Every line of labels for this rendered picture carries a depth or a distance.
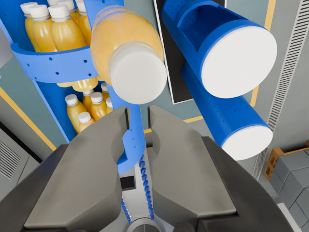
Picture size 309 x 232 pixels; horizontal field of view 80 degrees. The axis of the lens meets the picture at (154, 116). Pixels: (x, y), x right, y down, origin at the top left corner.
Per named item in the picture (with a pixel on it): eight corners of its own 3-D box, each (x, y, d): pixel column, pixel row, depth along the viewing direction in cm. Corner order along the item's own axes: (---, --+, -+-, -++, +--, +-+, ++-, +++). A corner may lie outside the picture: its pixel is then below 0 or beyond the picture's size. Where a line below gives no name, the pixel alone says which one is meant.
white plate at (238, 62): (289, 60, 69) (287, 59, 70) (254, 6, 55) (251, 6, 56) (229, 108, 81) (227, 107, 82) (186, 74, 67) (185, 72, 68)
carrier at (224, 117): (180, 84, 175) (209, 81, 178) (215, 162, 110) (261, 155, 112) (182, 55, 156) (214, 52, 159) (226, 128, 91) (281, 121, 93)
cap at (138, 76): (114, 99, 15) (116, 111, 13) (105, 48, 12) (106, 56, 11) (162, 92, 15) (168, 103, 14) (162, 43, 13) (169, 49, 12)
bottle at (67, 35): (95, 78, 56) (74, 7, 44) (101, 89, 51) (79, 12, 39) (71, 84, 54) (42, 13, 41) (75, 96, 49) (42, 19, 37)
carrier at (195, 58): (207, 8, 136) (181, -23, 121) (288, 58, 70) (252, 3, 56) (180, 40, 148) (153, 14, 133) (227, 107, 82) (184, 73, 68)
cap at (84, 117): (92, 117, 65) (91, 113, 64) (83, 123, 63) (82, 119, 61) (85, 113, 67) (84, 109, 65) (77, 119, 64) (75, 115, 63)
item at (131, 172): (119, 170, 119) (119, 194, 107) (118, 167, 116) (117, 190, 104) (134, 168, 119) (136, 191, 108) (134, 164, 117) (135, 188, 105)
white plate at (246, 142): (217, 163, 109) (216, 161, 110) (262, 157, 111) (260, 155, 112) (228, 130, 90) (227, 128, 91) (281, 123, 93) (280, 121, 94)
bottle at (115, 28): (97, 55, 30) (98, 120, 15) (87, 4, 26) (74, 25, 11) (140, 51, 31) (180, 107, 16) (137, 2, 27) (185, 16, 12)
